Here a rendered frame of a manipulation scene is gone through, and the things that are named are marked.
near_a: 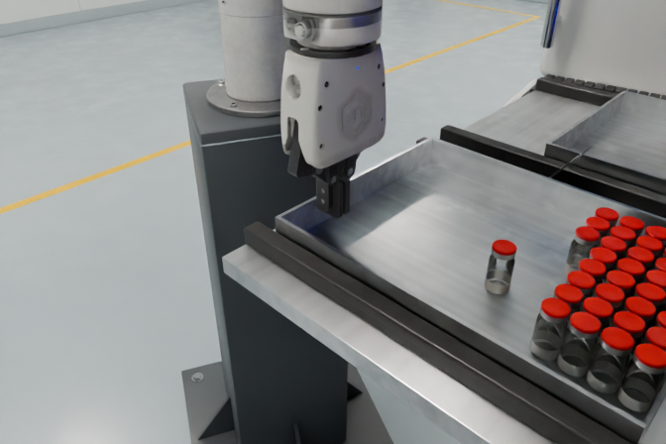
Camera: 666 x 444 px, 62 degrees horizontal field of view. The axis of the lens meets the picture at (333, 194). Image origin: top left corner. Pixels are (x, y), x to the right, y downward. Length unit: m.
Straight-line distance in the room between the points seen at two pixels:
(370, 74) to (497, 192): 0.24
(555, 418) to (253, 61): 0.69
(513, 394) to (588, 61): 1.00
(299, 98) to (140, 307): 1.50
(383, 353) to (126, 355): 1.37
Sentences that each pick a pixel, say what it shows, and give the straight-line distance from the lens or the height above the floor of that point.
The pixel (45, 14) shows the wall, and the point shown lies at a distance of 5.60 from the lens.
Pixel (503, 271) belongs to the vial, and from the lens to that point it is 0.50.
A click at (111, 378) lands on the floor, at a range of 1.72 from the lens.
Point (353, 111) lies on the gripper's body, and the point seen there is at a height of 1.02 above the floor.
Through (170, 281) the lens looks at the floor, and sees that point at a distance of 1.98.
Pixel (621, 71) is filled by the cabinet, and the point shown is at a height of 0.84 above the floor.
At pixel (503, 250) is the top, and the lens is 0.50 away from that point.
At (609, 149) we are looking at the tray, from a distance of 0.83.
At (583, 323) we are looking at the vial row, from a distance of 0.44.
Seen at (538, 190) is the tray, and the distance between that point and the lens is 0.66.
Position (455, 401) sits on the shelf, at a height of 0.88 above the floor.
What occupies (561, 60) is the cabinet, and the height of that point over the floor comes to 0.84.
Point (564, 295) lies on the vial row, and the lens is 0.46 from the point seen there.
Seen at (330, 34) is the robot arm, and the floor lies 1.09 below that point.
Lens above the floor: 1.21
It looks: 30 degrees down
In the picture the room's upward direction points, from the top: straight up
